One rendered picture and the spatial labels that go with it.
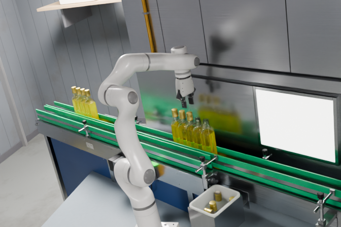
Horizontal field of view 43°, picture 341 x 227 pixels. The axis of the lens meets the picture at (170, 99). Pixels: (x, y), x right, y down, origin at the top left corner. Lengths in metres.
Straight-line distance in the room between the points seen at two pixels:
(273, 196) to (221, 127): 0.50
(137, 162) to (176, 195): 0.62
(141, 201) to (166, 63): 0.69
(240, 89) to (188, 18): 0.48
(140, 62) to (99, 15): 3.49
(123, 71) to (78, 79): 3.96
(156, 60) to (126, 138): 0.41
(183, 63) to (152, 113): 0.81
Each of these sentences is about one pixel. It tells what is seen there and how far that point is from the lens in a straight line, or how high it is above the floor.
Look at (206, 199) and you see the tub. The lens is 2.30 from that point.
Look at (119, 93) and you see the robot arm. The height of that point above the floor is 1.64.
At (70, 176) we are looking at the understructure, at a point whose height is 0.60.
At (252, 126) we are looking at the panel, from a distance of 2.32.
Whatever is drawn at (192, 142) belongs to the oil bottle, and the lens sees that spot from 2.45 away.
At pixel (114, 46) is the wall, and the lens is 5.53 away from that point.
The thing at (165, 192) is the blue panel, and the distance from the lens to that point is 2.67.
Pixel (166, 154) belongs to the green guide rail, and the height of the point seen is 1.11.
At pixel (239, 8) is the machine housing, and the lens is 2.16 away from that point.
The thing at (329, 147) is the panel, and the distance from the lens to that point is 2.14.
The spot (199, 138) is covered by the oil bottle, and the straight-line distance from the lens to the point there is 2.40.
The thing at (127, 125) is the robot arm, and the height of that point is 1.48.
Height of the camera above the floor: 2.27
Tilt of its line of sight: 21 degrees down
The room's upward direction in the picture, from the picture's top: 10 degrees counter-clockwise
